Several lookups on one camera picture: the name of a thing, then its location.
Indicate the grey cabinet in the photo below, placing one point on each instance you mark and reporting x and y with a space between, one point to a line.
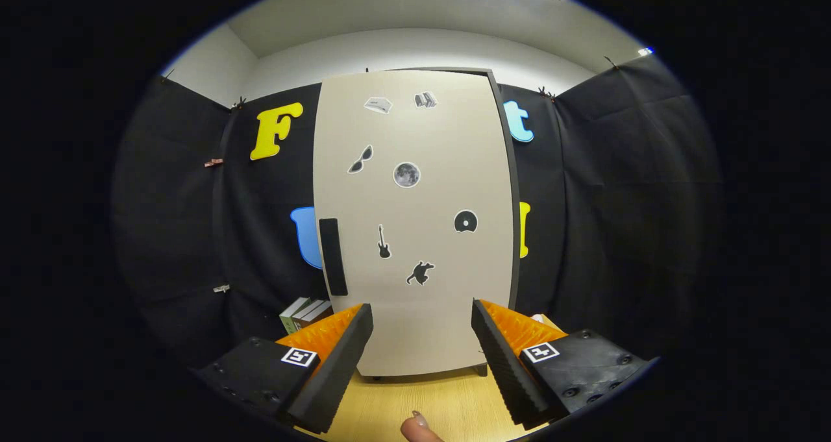
514 182

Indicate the black backdrop cloth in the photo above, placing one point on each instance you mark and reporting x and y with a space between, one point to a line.
175 234

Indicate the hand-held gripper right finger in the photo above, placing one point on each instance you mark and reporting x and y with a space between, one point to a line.
503 364

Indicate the green book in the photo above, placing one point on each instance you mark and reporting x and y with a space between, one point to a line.
290 315

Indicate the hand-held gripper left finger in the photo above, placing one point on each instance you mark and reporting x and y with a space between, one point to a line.
337 370

